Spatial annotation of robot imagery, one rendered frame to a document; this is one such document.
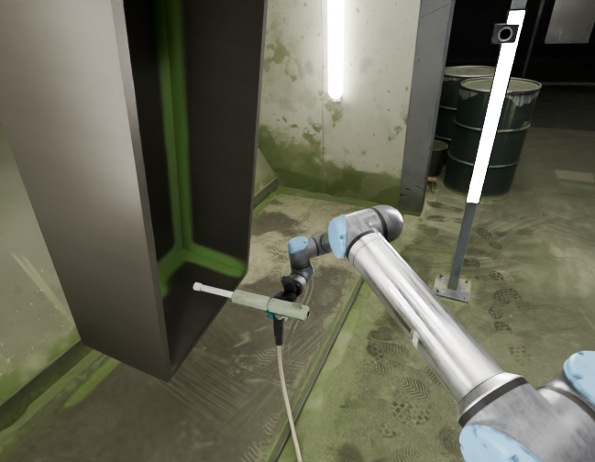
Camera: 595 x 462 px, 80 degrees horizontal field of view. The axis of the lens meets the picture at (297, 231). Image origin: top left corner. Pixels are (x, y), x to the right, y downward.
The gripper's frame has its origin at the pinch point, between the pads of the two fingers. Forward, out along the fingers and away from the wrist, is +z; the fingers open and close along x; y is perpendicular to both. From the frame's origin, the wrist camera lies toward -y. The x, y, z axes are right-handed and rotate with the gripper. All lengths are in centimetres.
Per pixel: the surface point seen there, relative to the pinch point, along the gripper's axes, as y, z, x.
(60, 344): 39, 15, 104
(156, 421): 52, 25, 44
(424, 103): -59, -172, -39
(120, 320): -16, 37, 36
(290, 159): -1, -191, 62
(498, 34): -97, -77, -61
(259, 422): 48, 12, 2
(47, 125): -74, 43, 34
